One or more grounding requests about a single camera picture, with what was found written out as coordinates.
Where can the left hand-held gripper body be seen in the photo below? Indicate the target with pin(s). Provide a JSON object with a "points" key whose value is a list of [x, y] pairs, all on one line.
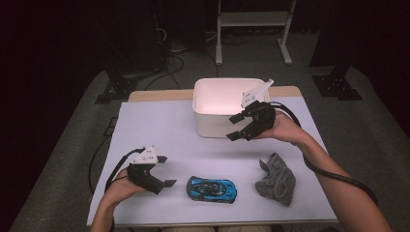
{"points": [[140, 175]]}

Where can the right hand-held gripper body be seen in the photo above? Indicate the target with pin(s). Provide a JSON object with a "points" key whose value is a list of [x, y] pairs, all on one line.
{"points": [[261, 119]]}

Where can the blue toy car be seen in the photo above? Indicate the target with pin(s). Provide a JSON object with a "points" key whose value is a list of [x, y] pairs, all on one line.
{"points": [[211, 190]]}

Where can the grey cloth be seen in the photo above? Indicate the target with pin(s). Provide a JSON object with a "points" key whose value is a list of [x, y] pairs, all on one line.
{"points": [[278, 183]]}

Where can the person's left hand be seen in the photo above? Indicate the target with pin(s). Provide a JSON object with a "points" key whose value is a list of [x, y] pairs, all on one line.
{"points": [[124, 191]]}

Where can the person's right hand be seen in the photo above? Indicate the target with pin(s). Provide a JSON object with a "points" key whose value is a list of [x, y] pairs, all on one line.
{"points": [[286, 129]]}

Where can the white table cover sheet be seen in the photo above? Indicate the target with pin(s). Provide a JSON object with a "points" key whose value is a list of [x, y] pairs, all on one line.
{"points": [[180, 138]]}

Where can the white plastic storage bin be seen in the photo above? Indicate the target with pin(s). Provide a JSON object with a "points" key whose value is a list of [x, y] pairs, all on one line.
{"points": [[219, 96]]}

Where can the black stand base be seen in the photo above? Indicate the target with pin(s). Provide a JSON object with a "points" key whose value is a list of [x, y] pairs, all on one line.
{"points": [[336, 85], [117, 88]]}

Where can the white metal stand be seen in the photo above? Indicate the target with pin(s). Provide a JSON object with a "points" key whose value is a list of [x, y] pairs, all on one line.
{"points": [[254, 18]]}

